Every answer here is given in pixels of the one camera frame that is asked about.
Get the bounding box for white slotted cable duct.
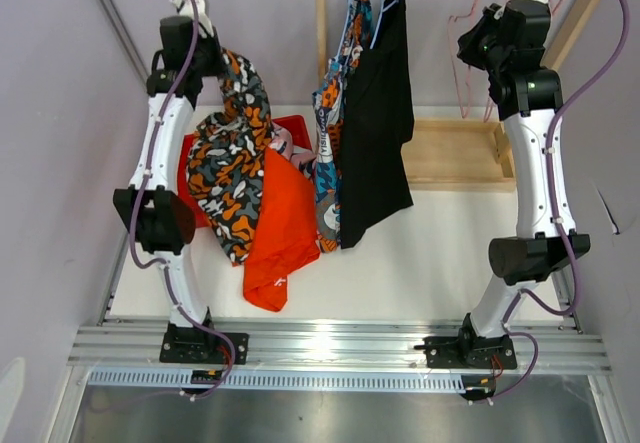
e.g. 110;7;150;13
87;367;465;394

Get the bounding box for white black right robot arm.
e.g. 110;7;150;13
417;0;590;370

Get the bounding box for orange grey camouflage shorts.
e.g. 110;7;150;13
186;49;273;265

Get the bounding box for aluminium mounting rail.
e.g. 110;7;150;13
67;318;612;375

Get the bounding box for blue wire hanger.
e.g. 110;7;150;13
336;0;359;59
369;0;400;49

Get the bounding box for pink patterned shorts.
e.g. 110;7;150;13
269;124;316;181

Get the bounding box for black shorts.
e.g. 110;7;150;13
340;0;415;250

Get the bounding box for wooden clothes rack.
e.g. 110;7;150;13
315;0;600;192

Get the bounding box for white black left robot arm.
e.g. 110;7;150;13
113;16;249;366

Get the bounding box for red plastic tray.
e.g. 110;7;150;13
177;115;312;229

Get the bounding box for blue orange cartoon shorts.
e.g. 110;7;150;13
312;0;373;253

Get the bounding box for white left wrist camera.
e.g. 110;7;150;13
170;0;216;38

